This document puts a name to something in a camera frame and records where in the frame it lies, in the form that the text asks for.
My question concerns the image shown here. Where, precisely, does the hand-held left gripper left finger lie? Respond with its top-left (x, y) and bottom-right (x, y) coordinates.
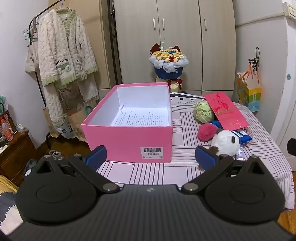
top-left (29, 146), bottom-right (120, 193)

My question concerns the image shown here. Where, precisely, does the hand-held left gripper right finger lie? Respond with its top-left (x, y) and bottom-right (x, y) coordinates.
top-left (181, 146), bottom-right (270, 194)

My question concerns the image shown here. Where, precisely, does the pink yarn ball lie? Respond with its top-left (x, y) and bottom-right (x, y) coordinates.
top-left (197, 123), bottom-right (218, 142)

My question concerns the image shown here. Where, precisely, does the panda plush toy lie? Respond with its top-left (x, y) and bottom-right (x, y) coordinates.
top-left (209, 129), bottom-right (241, 160)

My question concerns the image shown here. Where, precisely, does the pink cardboard box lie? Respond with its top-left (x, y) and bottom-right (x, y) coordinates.
top-left (81, 83), bottom-right (174, 163)

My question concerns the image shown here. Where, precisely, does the green yarn ball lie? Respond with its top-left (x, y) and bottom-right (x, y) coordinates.
top-left (194, 101), bottom-right (214, 124)

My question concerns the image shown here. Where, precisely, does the blue wipes packet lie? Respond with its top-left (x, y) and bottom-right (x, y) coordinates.
top-left (211, 120), bottom-right (254, 143)

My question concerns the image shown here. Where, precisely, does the red envelope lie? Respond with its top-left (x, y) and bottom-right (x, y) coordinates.
top-left (203, 92), bottom-right (250, 131)

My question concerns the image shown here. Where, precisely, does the striped tablecloth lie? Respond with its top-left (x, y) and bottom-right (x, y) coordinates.
top-left (97, 91), bottom-right (292, 211)

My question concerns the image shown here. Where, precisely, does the brown paper bag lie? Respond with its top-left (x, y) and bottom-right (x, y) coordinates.
top-left (67, 103), bottom-right (98, 142)

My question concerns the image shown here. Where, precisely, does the teal tote bag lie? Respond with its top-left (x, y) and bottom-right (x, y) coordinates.
top-left (84, 105), bottom-right (97, 117)

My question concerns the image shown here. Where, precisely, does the white door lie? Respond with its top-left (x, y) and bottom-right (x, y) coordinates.
top-left (269, 16), bottom-right (296, 152)

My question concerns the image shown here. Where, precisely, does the colourful gift bag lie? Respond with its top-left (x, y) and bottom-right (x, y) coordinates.
top-left (236, 65), bottom-right (262, 113)

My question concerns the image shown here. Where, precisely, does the wooden nightstand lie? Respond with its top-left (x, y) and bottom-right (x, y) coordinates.
top-left (0, 129), bottom-right (38, 186)

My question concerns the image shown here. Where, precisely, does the black clothes rack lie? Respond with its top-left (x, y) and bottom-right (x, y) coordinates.
top-left (29, 0), bottom-right (66, 144)

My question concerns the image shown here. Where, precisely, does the key bundle on hook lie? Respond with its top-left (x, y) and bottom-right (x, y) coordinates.
top-left (248, 47), bottom-right (261, 70)

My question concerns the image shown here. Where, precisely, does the orange drink bottle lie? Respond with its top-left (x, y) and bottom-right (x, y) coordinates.
top-left (0, 119), bottom-right (14, 142)

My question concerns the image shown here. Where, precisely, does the patterned quilt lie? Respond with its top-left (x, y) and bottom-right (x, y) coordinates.
top-left (0, 175), bottom-right (24, 235)

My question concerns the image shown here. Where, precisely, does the flower bouquet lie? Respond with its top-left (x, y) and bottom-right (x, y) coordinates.
top-left (149, 38), bottom-right (189, 92)

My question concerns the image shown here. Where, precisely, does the white fleece robe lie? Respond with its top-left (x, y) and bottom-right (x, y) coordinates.
top-left (37, 8), bottom-right (100, 135)

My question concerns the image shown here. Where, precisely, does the beige cabinet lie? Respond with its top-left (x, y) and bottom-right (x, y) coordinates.
top-left (76, 0), bottom-right (116, 90)

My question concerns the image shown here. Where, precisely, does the white tote bag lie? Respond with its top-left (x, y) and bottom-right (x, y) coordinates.
top-left (24, 17), bottom-right (40, 75)

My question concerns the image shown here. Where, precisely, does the grey wardrobe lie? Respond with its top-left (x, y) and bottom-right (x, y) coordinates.
top-left (114, 0), bottom-right (237, 93)

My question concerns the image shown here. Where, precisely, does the white wall switch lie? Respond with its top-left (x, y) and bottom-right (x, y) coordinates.
top-left (283, 2), bottom-right (296, 17)

